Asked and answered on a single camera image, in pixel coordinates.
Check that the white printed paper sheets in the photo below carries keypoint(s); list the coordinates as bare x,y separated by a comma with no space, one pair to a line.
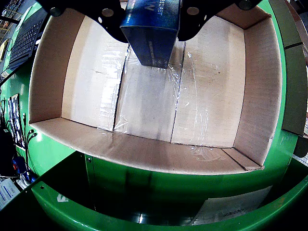
7,192

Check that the blue product box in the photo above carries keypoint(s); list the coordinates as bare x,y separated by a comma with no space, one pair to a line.
151,41

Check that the grey paper sheet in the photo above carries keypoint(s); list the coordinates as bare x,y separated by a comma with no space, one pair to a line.
228,209

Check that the printed sheet with photos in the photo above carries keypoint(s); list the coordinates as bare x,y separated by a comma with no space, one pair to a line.
15,118

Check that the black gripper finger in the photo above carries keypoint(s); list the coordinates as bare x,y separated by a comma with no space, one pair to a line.
207,8
91,8

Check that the large cardboard tray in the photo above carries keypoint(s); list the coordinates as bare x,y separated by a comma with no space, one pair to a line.
216,96

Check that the green metal shelf unit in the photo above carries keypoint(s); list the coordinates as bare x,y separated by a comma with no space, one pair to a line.
96,222

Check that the black laptop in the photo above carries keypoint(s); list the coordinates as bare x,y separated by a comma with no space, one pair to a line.
24,43

